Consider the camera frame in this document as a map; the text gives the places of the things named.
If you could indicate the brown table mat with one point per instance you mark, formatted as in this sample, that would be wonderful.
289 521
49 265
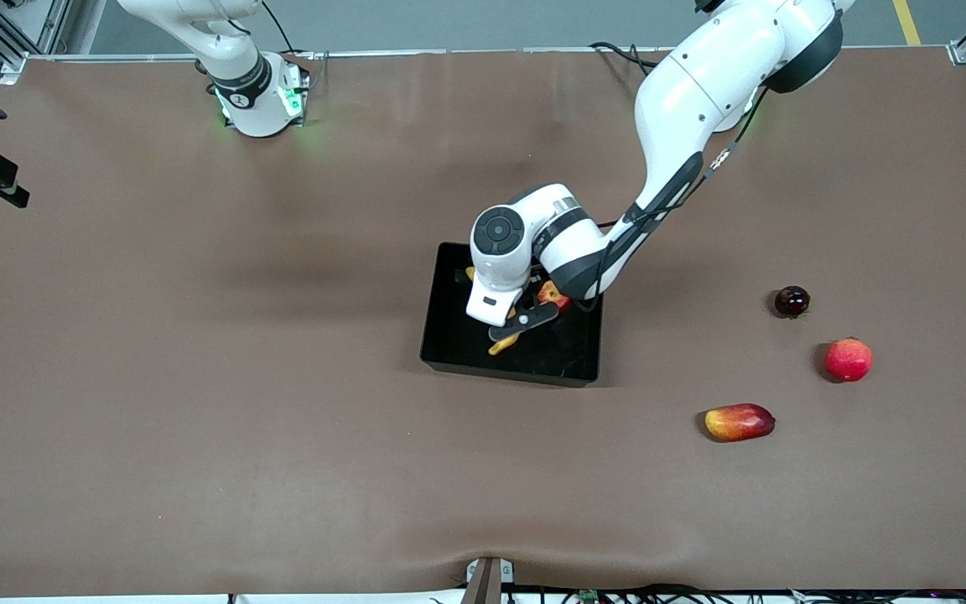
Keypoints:
198 377

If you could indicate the red yellow apple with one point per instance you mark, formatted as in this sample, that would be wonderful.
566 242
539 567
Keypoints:
550 295

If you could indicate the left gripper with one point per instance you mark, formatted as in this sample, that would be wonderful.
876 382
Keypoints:
527 301

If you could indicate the black plastic box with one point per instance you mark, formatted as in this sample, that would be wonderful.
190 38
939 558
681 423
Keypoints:
449 335

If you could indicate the yellow banana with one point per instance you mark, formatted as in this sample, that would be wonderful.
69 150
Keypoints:
501 345

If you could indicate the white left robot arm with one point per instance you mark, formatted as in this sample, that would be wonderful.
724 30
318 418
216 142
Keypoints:
693 84

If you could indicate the red yellow mango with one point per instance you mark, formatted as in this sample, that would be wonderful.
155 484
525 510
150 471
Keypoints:
739 422

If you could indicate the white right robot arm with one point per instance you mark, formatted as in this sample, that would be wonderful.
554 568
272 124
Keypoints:
240 84

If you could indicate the dark red plum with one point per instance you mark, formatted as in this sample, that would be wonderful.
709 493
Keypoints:
792 302

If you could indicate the metal table clamp bracket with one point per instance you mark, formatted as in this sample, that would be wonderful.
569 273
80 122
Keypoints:
487 583

